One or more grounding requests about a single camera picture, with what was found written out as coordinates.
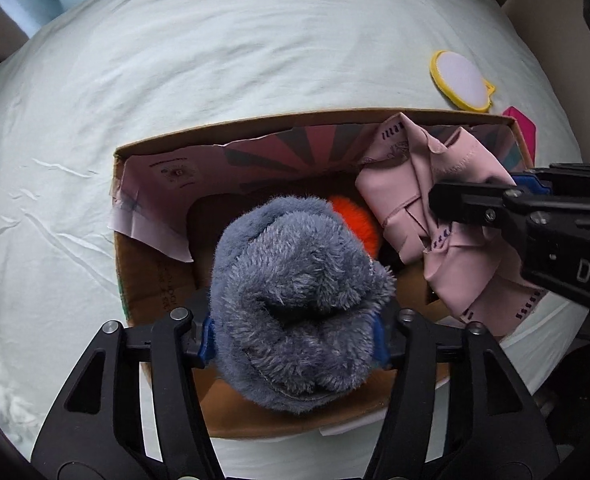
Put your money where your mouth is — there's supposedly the yellow-rimmed round white pad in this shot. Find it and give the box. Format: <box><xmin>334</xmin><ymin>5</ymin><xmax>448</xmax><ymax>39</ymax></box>
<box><xmin>429</xmin><ymin>50</ymin><xmax>497</xmax><ymax>114</ymax></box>

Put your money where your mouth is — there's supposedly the patterned cardboard box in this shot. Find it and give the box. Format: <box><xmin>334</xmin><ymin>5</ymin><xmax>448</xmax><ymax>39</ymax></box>
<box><xmin>109</xmin><ymin>109</ymin><xmax>534</xmax><ymax>442</ymax></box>

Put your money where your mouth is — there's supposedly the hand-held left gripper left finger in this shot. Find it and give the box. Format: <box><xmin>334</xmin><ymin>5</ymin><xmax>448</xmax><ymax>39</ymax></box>
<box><xmin>31</xmin><ymin>307</ymin><xmax>226</xmax><ymax>480</ymax></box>

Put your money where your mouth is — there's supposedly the magenta sponge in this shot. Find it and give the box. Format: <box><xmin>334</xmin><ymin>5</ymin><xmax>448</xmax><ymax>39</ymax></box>
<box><xmin>502</xmin><ymin>105</ymin><xmax>537</xmax><ymax>162</ymax></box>

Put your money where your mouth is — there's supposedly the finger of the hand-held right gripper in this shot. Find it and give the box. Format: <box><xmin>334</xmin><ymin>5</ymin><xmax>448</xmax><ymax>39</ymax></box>
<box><xmin>512</xmin><ymin>162</ymin><xmax>590</xmax><ymax>197</ymax></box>
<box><xmin>427</xmin><ymin>180</ymin><xmax>526</xmax><ymax>242</ymax></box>

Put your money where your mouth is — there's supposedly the grey fuzzy sock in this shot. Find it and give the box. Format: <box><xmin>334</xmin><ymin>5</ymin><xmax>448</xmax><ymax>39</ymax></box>
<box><xmin>210</xmin><ymin>196</ymin><xmax>398</xmax><ymax>415</ymax></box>

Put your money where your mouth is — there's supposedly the orange pompom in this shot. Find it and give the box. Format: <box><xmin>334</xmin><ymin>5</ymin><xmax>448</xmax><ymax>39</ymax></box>
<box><xmin>327</xmin><ymin>196</ymin><xmax>382</xmax><ymax>257</ymax></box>

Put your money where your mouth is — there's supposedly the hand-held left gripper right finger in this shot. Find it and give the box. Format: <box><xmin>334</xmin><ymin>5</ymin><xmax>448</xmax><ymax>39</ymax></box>
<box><xmin>365</xmin><ymin>309</ymin><xmax>560</xmax><ymax>480</ymax></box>

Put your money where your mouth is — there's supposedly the pink printed cloth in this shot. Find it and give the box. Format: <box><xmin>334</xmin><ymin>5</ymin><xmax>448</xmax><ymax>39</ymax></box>
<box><xmin>355</xmin><ymin>112</ymin><xmax>546</xmax><ymax>339</ymax></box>

